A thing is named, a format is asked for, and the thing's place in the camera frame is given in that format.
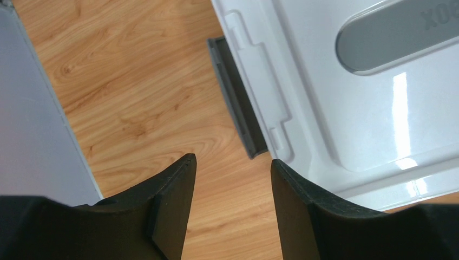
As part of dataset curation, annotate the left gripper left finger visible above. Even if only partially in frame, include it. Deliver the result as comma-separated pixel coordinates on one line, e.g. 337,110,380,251
1,153,197,259

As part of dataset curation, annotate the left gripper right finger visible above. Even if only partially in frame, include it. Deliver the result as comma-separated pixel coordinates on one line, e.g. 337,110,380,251
271,159,458,259

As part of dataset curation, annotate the white bin lid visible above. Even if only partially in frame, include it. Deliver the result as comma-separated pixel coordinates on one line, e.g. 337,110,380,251
212,1,458,211

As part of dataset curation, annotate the pink plastic bin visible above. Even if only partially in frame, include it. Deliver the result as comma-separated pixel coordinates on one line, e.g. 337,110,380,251
206,36,268,159

